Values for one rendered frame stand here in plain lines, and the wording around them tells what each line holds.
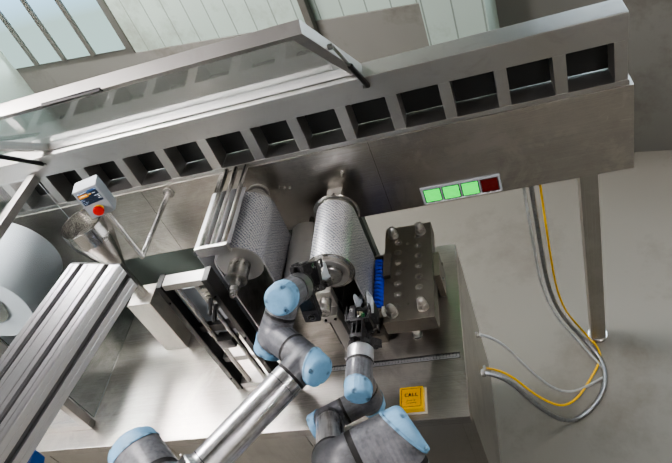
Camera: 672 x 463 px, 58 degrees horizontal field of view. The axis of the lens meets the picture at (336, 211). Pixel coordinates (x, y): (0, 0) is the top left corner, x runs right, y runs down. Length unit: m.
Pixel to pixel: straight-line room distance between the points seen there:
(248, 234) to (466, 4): 1.69
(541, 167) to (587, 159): 0.13
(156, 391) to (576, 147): 1.60
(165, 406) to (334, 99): 1.18
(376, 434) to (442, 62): 0.96
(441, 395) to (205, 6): 2.74
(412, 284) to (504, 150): 0.50
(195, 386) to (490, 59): 1.42
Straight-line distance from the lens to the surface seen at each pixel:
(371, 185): 1.94
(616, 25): 1.73
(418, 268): 1.96
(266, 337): 1.43
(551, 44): 1.71
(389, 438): 1.33
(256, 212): 1.83
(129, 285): 0.83
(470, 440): 2.00
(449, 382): 1.86
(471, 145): 1.85
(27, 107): 1.55
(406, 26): 3.43
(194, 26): 3.95
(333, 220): 1.81
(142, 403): 2.28
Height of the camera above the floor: 2.48
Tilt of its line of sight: 40 degrees down
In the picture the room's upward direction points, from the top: 24 degrees counter-clockwise
